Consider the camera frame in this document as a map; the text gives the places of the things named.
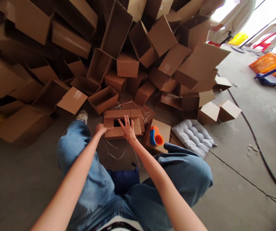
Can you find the red plastic stool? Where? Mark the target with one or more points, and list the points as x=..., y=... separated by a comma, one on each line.
x=264, y=41

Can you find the person's left hand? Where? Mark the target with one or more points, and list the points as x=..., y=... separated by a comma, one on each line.
x=102, y=128

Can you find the person's legs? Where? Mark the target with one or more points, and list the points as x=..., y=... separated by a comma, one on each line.
x=99, y=183

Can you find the white paper scrap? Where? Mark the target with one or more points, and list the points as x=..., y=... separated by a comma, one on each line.
x=250, y=149

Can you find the pile of cardboard boxes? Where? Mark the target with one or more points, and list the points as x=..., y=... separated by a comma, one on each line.
x=118, y=43

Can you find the stack of orange crates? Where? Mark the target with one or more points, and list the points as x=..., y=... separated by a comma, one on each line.
x=272, y=63

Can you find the grey quilted cushion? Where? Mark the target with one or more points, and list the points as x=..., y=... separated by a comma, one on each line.
x=193, y=137

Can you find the dark blue seat cushion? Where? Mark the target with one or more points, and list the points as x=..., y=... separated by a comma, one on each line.
x=123, y=178

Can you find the flat cardboard sheet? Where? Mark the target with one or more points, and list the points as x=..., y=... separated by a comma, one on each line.
x=163, y=127

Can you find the person's right hand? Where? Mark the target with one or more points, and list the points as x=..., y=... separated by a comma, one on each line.
x=129, y=131

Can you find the person's body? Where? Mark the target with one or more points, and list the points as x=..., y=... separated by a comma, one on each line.
x=118, y=225

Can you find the yellow plastic crate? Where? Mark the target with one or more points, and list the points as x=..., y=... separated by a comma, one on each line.
x=238, y=38

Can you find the blue hand trolley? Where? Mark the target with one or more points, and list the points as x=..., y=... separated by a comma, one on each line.
x=268, y=78

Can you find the brown carton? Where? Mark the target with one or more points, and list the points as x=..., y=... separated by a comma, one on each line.
x=115, y=133

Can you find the orange and blue tape dispenser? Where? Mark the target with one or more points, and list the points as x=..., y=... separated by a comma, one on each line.
x=157, y=138

